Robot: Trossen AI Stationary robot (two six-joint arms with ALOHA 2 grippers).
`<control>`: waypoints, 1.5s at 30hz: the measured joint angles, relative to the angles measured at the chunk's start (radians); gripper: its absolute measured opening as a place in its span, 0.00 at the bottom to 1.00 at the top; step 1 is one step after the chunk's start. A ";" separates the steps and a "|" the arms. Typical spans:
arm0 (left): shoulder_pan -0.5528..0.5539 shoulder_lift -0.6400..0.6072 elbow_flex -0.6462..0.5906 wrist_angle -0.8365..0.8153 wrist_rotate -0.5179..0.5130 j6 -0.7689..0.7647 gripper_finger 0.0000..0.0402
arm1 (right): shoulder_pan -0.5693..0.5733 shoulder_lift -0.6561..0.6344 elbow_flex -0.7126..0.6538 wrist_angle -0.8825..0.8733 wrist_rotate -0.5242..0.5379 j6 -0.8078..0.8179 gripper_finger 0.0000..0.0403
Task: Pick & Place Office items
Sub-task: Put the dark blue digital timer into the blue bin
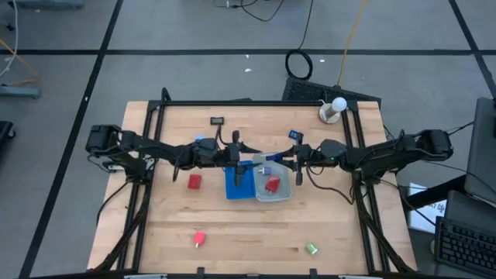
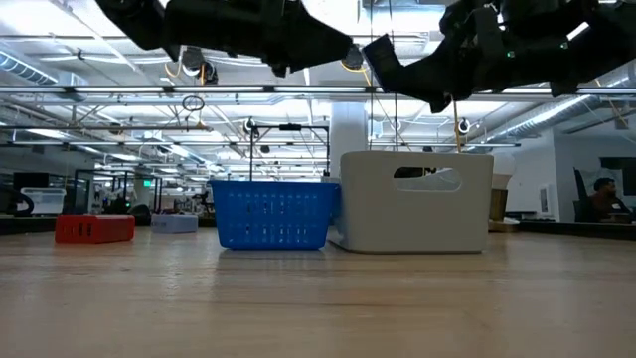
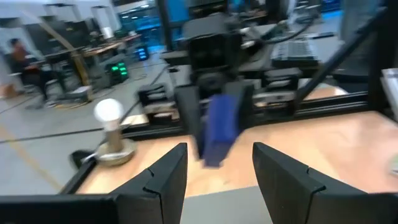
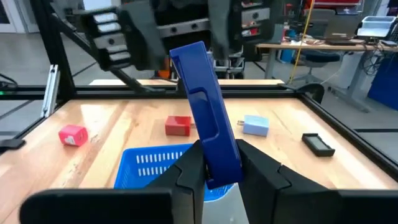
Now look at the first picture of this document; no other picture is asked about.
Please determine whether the black coiled floor cable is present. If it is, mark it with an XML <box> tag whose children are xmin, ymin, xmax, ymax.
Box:
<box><xmin>284</xmin><ymin>0</ymin><xmax>315</xmax><ymax>81</ymax></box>

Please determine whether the white floor cable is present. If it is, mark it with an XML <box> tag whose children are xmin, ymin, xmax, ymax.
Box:
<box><xmin>0</xmin><ymin>0</ymin><xmax>19</xmax><ymax>78</ymax></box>

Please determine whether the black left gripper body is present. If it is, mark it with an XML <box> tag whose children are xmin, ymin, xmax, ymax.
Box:
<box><xmin>216</xmin><ymin>130</ymin><xmax>243</xmax><ymax>188</ymax></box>

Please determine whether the yellow hanging cable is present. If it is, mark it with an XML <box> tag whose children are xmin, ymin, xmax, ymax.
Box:
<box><xmin>335</xmin><ymin>0</ymin><xmax>368</xmax><ymax>88</ymax></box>

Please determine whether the black perforated panel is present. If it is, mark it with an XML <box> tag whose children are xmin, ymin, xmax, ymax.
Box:
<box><xmin>281</xmin><ymin>76</ymin><xmax>383</xmax><ymax>106</ymax></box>

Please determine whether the black aluminium table frame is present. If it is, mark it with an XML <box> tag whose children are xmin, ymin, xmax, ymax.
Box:
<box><xmin>88</xmin><ymin>86</ymin><xmax>419</xmax><ymax>279</ymax></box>

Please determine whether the white bulb lamp metal base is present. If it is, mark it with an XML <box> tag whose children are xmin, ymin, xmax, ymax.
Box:
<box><xmin>318</xmin><ymin>96</ymin><xmax>349</xmax><ymax>126</ymax></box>

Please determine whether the red cube wall charger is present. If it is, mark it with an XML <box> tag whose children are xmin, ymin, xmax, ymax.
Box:
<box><xmin>264</xmin><ymin>175</ymin><xmax>281</xmax><ymax>194</ymax></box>

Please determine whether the grey monitor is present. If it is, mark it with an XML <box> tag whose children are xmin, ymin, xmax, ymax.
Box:
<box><xmin>463</xmin><ymin>96</ymin><xmax>496</xmax><ymax>209</ymax></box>

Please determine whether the black computer keyboard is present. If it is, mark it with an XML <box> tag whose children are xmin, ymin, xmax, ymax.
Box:
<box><xmin>433</xmin><ymin>215</ymin><xmax>496</xmax><ymax>278</ymax></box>

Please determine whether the grey plastic bin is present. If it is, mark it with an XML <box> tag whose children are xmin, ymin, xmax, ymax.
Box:
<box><xmin>252</xmin><ymin>152</ymin><xmax>293</xmax><ymax>203</ymax></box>

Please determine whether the white paper sheet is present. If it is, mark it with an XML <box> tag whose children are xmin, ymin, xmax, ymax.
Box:
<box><xmin>406</xmin><ymin>181</ymin><xmax>448</xmax><ymax>235</ymax></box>

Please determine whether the grey furniture foot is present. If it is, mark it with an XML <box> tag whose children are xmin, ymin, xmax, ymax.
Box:
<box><xmin>7</xmin><ymin>0</ymin><xmax>84</xmax><ymax>10</ymax></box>
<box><xmin>0</xmin><ymin>84</ymin><xmax>42</xmax><ymax>100</ymax></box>

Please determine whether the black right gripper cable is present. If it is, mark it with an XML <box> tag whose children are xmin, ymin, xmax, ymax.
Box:
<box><xmin>305</xmin><ymin>162</ymin><xmax>357</xmax><ymax>205</ymax></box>

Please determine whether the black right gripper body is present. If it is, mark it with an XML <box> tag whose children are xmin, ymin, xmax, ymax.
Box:
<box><xmin>292</xmin><ymin>139</ymin><xmax>325</xmax><ymax>186</ymax></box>

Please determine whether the blue slotted plastic basket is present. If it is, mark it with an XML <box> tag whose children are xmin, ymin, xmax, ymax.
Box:
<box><xmin>224</xmin><ymin>160</ymin><xmax>258</xmax><ymax>201</ymax></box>

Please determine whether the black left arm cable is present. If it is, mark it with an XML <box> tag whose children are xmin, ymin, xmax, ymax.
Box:
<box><xmin>171</xmin><ymin>153</ymin><xmax>184</xmax><ymax>183</ymax></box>

